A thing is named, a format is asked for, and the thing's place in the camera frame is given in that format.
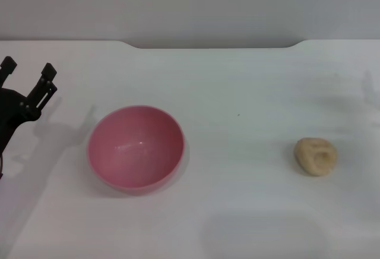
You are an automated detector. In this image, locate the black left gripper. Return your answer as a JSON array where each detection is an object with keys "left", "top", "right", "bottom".
[{"left": 0, "top": 56, "right": 58, "bottom": 156}]

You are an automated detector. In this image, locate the pink plastic bowl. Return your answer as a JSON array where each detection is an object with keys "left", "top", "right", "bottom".
[{"left": 87, "top": 105, "right": 186, "bottom": 196}]

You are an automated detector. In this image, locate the beige egg yolk pastry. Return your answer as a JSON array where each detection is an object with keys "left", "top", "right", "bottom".
[{"left": 293, "top": 137, "right": 338, "bottom": 177}]

